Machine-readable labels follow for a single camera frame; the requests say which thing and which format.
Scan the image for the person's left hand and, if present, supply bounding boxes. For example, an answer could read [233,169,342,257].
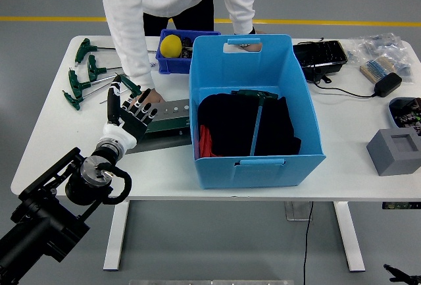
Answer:
[238,28,267,51]

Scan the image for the robot right hand black fingers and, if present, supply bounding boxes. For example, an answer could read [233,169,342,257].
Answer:
[383,263,421,284]

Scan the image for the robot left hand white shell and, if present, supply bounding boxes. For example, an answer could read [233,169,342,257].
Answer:
[101,76,159,146]

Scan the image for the person's right hand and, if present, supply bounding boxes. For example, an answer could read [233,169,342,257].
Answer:
[126,88,166,107]

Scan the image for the green grey wrench stand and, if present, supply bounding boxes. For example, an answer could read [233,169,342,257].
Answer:
[126,98,193,155]

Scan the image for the small green T-handle hex wrench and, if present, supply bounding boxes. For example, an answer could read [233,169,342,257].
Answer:
[114,73,143,100]

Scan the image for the large green T-handle hex wrench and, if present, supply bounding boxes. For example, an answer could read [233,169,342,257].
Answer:
[230,89,280,157]

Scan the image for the large light blue folding box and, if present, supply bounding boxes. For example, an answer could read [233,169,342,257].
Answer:
[189,34,326,190]

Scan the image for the small dark blue bin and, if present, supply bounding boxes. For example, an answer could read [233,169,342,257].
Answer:
[155,28,222,75]

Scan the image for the yellow ball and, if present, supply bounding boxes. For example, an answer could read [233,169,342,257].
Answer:
[159,34,183,59]

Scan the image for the black parts in bin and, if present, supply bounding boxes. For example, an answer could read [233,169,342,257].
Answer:
[181,36,193,59]

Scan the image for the red cloth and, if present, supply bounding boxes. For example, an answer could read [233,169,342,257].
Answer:
[199,124,224,158]

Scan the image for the black plastic tray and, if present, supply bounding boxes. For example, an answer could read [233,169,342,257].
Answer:
[291,39,349,84]

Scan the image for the white table leg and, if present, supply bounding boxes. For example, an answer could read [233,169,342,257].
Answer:
[332,201,366,272]
[103,200,131,271]

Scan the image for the table control panel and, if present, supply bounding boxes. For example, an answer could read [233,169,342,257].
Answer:
[381,201,421,210]

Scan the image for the black cloth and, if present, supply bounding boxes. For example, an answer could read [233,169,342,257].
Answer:
[197,92,302,158]

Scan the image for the grey block with square recess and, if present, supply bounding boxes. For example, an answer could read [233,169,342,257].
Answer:
[366,128,421,177]

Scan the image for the metal plate under table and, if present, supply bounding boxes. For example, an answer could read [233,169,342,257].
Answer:
[284,201,312,222]

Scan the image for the tan blue resistor strip pack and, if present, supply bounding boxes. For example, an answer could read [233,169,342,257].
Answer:
[359,56,395,84]

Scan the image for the clear plastic component bags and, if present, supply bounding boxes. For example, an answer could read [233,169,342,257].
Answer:
[345,32,415,85]

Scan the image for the black power adapter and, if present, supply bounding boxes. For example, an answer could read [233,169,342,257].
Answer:
[371,72,403,98]

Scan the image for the blue bin with electronics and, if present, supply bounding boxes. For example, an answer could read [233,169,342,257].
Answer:
[387,96,421,131]

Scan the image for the black hanging cable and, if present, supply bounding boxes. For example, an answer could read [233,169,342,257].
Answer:
[302,201,314,285]

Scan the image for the black adapter cord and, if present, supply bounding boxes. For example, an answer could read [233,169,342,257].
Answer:
[309,37,376,99]

